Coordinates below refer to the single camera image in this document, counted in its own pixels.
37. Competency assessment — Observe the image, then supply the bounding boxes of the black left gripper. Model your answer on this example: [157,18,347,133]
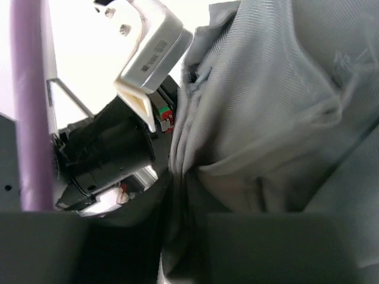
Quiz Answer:
[53,76,178,211]

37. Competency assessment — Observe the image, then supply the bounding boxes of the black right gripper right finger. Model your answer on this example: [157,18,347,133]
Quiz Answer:
[207,214,373,283]

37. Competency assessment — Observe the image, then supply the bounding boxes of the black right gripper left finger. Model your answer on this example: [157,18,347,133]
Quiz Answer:
[1,212,160,283]

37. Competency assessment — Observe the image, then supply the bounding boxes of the grey pleated skirt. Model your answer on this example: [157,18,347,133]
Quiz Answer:
[162,1,378,283]

